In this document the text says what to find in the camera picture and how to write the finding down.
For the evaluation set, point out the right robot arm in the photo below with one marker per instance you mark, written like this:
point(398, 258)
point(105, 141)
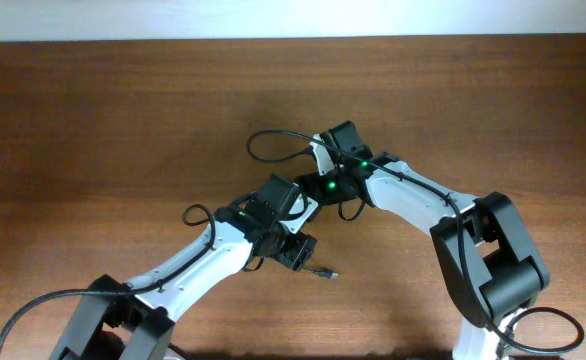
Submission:
point(491, 267)

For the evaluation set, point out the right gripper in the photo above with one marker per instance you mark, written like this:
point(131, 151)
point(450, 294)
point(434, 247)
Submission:
point(312, 183)

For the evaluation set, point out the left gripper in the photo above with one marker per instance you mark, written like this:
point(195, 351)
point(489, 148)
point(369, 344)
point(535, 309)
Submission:
point(299, 248)

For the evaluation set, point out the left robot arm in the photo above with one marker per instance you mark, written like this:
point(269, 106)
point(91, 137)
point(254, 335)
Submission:
point(136, 319)

